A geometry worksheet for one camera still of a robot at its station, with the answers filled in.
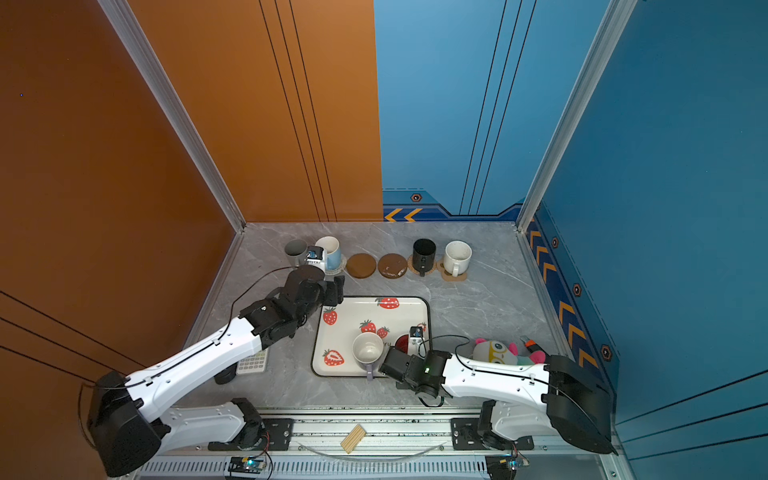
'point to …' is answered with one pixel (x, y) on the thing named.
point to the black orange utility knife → (531, 345)
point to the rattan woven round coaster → (411, 267)
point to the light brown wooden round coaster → (361, 265)
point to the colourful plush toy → (499, 352)
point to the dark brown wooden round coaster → (392, 265)
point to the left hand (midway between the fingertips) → (336, 275)
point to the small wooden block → (354, 438)
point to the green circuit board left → (246, 464)
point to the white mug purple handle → (367, 348)
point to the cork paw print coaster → (448, 277)
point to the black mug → (423, 255)
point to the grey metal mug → (296, 251)
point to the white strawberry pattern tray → (388, 317)
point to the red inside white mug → (402, 343)
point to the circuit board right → (502, 467)
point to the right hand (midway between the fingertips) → (402, 377)
